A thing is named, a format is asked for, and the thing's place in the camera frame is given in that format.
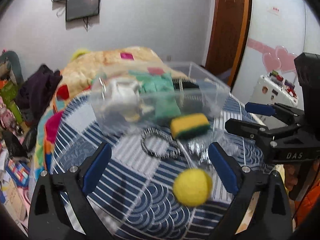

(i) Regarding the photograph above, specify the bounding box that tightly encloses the small dark wall monitor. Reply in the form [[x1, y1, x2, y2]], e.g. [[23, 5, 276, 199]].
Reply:
[[66, 0, 100, 22]]

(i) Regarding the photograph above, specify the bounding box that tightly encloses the dark purple clothing pile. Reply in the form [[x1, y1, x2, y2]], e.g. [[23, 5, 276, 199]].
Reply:
[[15, 64, 62, 124]]

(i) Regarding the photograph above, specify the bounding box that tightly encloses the green storage bag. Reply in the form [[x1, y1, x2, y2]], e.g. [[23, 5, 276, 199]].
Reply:
[[1, 80, 23, 124]]

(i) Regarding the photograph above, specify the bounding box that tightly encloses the clear plastic storage box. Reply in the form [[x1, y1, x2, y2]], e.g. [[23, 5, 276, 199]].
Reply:
[[88, 61, 230, 135]]

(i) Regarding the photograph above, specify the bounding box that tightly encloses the black white beaded bracelet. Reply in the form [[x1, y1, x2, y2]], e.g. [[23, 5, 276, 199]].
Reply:
[[139, 127, 182, 160]]

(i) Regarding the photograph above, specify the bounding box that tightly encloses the yellow chair back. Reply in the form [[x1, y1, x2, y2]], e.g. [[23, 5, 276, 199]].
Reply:
[[70, 48, 91, 62]]

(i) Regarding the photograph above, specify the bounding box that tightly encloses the yellow foam ball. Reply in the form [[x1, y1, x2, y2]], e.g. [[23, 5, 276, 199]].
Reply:
[[172, 168, 213, 207]]

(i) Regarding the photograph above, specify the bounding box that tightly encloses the pink rabbit toy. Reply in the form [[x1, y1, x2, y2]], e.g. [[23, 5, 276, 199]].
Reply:
[[0, 97, 17, 135]]

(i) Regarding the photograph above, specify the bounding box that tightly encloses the green knitted cloth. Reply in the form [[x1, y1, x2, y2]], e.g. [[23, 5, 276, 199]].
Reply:
[[129, 70, 181, 120]]

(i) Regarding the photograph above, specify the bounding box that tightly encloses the white sticker-covered suitcase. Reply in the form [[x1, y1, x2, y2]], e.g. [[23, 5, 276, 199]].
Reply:
[[249, 70, 299, 107]]

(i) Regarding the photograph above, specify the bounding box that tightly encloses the colourful checked fleece blanket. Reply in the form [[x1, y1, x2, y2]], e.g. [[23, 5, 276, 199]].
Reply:
[[31, 46, 187, 180]]

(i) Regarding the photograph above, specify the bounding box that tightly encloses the brown wooden door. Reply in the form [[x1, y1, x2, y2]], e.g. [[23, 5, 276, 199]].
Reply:
[[204, 0, 252, 88]]

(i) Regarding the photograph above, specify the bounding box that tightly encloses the blue white patterned tablecloth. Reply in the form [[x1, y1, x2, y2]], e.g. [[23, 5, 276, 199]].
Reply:
[[49, 89, 276, 240]]

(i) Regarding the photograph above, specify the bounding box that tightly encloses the white sliding wardrobe door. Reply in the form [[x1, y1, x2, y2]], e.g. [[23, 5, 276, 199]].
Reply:
[[232, 0, 319, 108]]

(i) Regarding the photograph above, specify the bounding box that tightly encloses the white cloth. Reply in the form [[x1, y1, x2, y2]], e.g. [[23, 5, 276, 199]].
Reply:
[[99, 77, 155, 122]]

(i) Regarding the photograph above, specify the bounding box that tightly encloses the grey plush toy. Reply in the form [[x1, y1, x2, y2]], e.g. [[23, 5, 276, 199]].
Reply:
[[1, 50, 24, 86]]

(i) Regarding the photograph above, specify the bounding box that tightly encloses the yellow green sponge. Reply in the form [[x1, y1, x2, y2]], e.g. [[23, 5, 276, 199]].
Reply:
[[170, 113, 210, 139]]

